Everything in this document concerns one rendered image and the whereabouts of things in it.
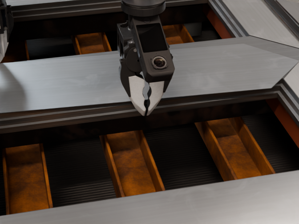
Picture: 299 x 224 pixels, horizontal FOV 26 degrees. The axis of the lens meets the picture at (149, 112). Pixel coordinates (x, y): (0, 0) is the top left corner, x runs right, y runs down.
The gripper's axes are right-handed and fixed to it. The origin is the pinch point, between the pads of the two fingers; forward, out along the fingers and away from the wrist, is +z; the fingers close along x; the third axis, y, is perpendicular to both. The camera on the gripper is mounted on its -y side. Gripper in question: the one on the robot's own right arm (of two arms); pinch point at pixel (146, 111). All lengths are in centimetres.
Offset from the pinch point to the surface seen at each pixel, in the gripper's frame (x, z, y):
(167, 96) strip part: -5.1, 0.7, 5.0
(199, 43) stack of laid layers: -16.6, 0.8, 23.3
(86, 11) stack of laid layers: 3.3, 3.2, 49.4
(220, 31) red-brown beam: -28, 9, 42
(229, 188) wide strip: -7.8, 0.7, -21.9
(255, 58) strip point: -25.7, 0.7, 14.5
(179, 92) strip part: -7.5, 0.7, 5.7
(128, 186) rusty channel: 3.2, 17.5, 1.3
